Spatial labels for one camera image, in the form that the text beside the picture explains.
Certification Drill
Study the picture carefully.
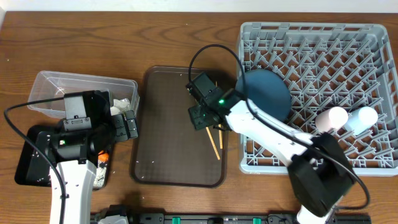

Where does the white paper napkin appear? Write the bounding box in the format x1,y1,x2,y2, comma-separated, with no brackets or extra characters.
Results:
110,98,131,116

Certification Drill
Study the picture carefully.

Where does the wooden chopstick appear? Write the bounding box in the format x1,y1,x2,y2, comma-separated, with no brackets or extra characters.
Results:
215,81,223,149
206,127,221,160

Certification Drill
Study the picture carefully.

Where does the orange carrot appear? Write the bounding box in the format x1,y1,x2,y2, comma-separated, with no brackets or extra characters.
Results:
98,151,109,162

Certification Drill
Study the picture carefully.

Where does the blue plate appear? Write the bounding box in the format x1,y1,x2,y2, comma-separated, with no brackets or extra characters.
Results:
245,70,292,122

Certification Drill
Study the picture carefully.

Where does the pink plastic cup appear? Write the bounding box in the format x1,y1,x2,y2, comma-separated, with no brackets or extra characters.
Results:
315,106,348,134

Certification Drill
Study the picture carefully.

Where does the light blue plastic cup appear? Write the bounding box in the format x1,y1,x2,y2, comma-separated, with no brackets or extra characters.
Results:
343,106,378,136

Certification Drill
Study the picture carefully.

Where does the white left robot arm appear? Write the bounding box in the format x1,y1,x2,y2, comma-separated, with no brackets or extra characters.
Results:
27,90,138,223

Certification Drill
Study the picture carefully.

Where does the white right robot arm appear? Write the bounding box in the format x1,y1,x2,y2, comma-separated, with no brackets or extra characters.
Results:
186,70,357,223

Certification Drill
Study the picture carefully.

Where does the grey dishwasher rack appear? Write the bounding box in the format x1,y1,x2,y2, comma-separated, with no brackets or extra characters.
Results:
237,22,397,177

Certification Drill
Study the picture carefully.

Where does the dark brown serving tray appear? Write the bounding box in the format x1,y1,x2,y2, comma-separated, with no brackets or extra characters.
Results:
129,66,228,188

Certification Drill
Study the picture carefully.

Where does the spilled white rice pile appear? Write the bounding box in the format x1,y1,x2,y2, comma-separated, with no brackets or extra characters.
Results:
30,133,109,190

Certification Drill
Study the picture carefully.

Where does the clear plastic bin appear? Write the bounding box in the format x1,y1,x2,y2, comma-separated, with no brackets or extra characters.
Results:
28,71,140,119

